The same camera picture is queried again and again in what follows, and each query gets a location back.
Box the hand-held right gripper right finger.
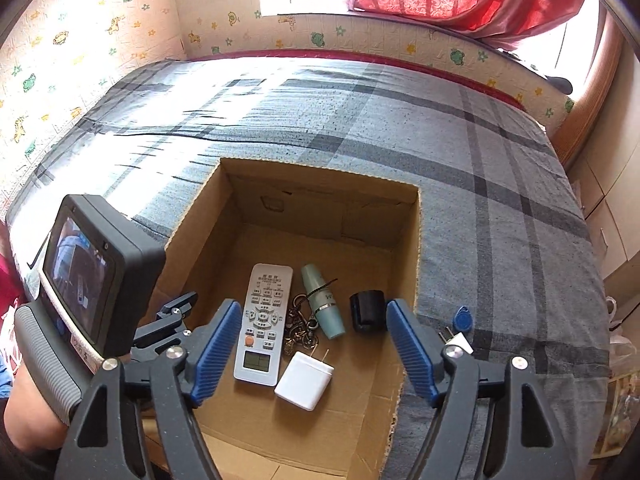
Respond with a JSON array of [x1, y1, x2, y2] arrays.
[[385, 298, 576, 480]]

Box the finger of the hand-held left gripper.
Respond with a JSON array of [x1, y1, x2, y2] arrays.
[[156, 290, 198, 321], [131, 317, 193, 363]]

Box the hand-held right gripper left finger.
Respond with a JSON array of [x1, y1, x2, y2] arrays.
[[65, 298, 243, 480]]

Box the small white plug adapter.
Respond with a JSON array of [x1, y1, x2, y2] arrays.
[[439, 327, 475, 356]]

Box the black cylinder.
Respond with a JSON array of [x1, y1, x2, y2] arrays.
[[349, 290, 387, 333]]

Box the white remote control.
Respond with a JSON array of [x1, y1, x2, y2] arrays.
[[233, 263, 293, 387]]

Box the cardboard box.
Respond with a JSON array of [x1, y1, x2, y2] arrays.
[[142, 157, 425, 480]]

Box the metal key ring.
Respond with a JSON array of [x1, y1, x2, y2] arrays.
[[282, 292, 321, 358]]

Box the white charger plug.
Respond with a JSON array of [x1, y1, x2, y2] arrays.
[[274, 349, 335, 412]]

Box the teal small bottle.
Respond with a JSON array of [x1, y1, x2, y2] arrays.
[[301, 263, 347, 339]]

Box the person's left forearm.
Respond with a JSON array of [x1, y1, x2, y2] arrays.
[[2, 360, 71, 453]]

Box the red patterned cloth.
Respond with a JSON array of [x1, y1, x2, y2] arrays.
[[0, 255, 26, 366]]

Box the white plastic bag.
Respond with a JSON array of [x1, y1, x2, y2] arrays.
[[602, 295, 640, 376]]

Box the grey plaid bedsheet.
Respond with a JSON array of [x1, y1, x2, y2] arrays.
[[5, 55, 613, 480]]

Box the beige cabinet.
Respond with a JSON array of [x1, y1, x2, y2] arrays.
[[570, 40, 640, 286]]

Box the wooden bed frame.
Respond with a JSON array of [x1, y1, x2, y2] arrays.
[[550, 10, 626, 166]]

